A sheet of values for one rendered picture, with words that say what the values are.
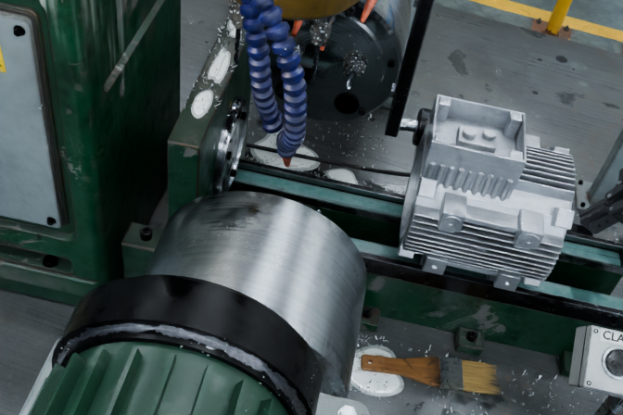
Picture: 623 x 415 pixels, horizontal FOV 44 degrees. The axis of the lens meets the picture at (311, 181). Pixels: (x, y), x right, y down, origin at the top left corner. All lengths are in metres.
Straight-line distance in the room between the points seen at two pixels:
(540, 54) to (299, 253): 1.17
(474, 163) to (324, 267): 0.28
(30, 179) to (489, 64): 1.09
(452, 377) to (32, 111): 0.68
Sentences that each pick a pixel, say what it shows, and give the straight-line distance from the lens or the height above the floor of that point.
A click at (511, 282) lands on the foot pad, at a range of 1.08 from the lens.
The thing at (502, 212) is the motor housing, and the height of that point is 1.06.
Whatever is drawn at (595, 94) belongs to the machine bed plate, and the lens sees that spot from 1.79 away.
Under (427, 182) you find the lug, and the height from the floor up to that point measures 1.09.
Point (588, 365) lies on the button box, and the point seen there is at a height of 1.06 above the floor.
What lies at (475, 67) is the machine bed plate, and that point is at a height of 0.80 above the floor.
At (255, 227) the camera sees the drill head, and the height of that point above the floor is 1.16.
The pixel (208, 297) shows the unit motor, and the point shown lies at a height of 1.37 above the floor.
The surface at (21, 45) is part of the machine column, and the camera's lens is 0.86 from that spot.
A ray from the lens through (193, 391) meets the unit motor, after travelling 0.47.
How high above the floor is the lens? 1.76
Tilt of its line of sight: 45 degrees down
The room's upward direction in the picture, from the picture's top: 10 degrees clockwise
